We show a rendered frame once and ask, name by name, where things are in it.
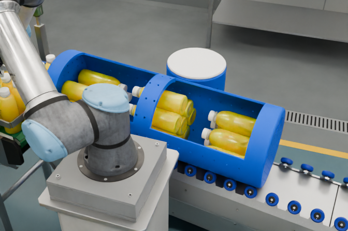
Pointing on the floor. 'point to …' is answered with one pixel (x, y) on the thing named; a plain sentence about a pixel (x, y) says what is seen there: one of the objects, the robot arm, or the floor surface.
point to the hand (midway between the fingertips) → (0, 74)
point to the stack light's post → (42, 41)
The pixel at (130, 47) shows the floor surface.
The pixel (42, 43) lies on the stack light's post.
